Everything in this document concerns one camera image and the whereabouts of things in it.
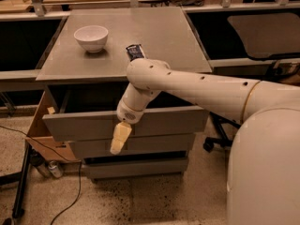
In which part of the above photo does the metal railing frame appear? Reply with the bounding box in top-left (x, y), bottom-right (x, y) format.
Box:
top-left (0, 0), bottom-right (300, 21)

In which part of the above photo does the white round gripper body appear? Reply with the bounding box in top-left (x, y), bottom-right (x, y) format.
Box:
top-left (116, 99), bottom-right (143, 125)

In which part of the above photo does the grey drawer cabinet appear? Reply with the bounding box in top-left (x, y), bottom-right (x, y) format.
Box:
top-left (37, 7), bottom-right (211, 165)

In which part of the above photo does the dark blue snack wrapper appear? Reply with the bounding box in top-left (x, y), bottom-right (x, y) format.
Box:
top-left (126, 44), bottom-right (145, 61)

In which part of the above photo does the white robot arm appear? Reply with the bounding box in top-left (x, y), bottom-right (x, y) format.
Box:
top-left (111, 58), bottom-right (300, 225)

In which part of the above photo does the cardboard box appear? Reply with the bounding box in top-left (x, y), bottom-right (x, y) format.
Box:
top-left (25, 93), bottom-right (78, 163)

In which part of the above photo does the grey bottom drawer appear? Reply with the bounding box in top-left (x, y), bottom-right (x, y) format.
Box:
top-left (82, 157), bottom-right (188, 179)

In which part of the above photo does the dark bottle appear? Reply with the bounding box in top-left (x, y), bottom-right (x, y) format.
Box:
top-left (30, 151), bottom-right (51, 178)

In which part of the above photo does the grey top drawer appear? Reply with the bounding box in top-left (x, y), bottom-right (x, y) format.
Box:
top-left (42, 84), bottom-right (210, 143)

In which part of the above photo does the white ceramic bowl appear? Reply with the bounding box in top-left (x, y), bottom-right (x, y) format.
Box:
top-left (74, 25), bottom-right (109, 53)

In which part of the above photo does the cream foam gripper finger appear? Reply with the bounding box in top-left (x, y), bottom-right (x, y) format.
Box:
top-left (110, 122), bottom-right (132, 155)

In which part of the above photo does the black office chair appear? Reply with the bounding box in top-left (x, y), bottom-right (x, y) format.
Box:
top-left (202, 12), bottom-right (300, 153)

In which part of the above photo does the silver can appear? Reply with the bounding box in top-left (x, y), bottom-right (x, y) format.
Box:
top-left (48, 161), bottom-right (63, 178)

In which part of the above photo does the black stand leg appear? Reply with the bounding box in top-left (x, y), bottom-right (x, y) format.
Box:
top-left (0, 143), bottom-right (32, 225)

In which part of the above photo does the black floor cable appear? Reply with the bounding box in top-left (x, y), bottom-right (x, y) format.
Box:
top-left (0, 125), bottom-right (83, 225)

